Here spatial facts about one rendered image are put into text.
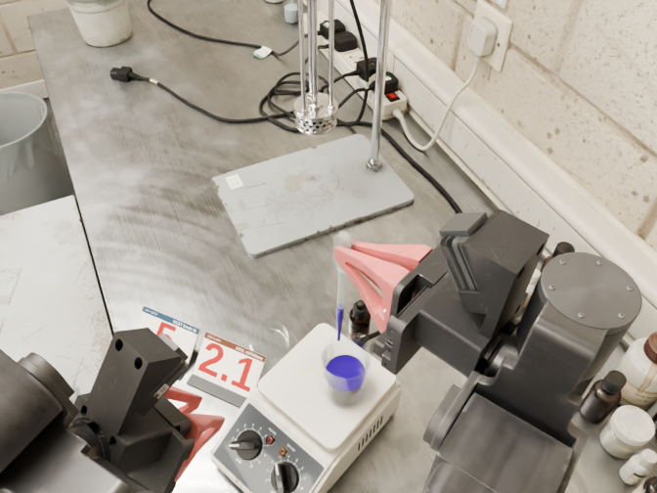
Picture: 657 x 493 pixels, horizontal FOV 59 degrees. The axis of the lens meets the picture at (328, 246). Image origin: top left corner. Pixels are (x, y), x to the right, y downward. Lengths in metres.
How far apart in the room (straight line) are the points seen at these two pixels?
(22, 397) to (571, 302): 0.35
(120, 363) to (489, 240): 0.29
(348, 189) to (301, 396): 0.44
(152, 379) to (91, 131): 0.80
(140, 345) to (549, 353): 0.30
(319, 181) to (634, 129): 0.49
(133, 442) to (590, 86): 0.70
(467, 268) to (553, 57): 0.57
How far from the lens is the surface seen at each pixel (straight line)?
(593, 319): 0.36
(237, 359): 0.78
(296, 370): 0.69
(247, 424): 0.70
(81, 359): 0.87
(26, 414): 0.44
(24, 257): 1.02
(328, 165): 1.05
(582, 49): 0.88
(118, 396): 0.50
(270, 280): 0.88
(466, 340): 0.41
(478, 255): 0.36
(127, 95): 1.30
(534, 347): 0.36
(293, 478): 0.68
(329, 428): 0.66
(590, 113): 0.89
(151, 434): 0.52
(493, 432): 0.38
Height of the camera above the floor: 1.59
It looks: 48 degrees down
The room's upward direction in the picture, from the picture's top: straight up
